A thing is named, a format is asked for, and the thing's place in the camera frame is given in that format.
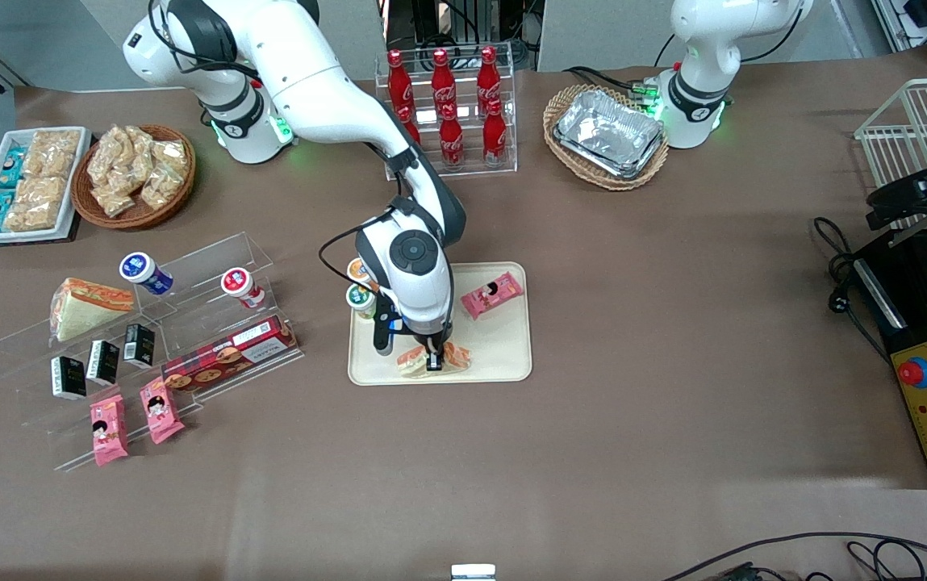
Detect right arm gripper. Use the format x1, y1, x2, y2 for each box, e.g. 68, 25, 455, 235
386, 303, 454, 372

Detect triangle sandwich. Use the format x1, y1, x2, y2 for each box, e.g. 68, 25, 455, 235
49, 278, 137, 343
396, 342, 472, 378

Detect beige plastic serving tray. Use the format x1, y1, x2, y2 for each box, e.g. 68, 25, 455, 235
348, 261, 533, 386

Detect aluminium foil tray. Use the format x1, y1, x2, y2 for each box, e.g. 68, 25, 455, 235
553, 89, 666, 180

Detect black sealing machine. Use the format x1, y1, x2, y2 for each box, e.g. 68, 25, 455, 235
850, 226, 927, 491

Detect pink snack pack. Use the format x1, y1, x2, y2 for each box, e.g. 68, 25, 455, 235
90, 394, 130, 467
461, 272, 526, 321
139, 377, 186, 445

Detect green-lid cup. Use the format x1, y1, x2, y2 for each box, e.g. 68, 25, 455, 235
345, 284, 379, 321

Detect clear acrylic bottle rack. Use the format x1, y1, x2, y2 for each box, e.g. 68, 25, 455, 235
374, 47, 519, 182

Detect red cookie box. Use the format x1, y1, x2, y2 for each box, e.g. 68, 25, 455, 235
161, 316, 300, 395

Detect red-lid yogurt cup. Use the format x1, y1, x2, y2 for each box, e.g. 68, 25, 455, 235
220, 267, 267, 311

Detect red cola bottle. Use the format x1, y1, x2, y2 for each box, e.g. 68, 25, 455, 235
430, 49, 457, 114
396, 105, 423, 146
439, 105, 466, 170
476, 46, 503, 110
482, 101, 508, 168
386, 50, 415, 114

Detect clear acrylic tiered shelf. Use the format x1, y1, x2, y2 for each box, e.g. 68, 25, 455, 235
0, 232, 307, 473

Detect light tan wicker basket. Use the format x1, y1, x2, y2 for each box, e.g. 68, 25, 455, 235
543, 84, 670, 191

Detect small black carton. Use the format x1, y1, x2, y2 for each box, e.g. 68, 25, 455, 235
123, 323, 157, 370
51, 356, 88, 401
86, 340, 120, 386

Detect blue-lid yogurt cup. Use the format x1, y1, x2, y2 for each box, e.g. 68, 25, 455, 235
119, 252, 175, 296

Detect clear bag of crackers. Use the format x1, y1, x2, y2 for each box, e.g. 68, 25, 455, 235
139, 165, 186, 211
148, 139, 190, 174
88, 129, 135, 188
126, 125, 159, 166
92, 182, 137, 219

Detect dark brown wicker basket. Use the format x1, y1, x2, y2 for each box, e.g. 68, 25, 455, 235
71, 123, 197, 231

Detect black equipment rack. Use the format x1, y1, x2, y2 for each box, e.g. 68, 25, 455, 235
382, 0, 545, 69

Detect white rectangular dish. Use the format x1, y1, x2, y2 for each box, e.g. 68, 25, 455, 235
0, 127, 93, 245

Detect flat rice cracker pack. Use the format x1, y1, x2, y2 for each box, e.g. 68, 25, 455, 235
23, 129, 81, 178
10, 176, 69, 232

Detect silver metal bar handle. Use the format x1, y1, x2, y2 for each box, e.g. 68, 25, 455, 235
854, 258, 908, 330

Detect white wire basket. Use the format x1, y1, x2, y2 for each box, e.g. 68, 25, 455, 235
854, 77, 927, 235

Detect black power cable with plug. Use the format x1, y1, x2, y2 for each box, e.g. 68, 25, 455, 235
812, 216, 892, 364

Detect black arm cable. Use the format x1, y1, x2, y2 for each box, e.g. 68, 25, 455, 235
147, 0, 432, 291

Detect aluminium frame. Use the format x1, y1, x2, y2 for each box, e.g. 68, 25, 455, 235
871, 0, 927, 53

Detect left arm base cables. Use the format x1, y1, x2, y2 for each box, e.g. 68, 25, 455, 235
564, 65, 674, 102

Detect long black cable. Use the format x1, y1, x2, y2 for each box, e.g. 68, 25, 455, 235
661, 531, 927, 581

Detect looped black cable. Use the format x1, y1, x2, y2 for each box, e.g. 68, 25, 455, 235
846, 539, 927, 581

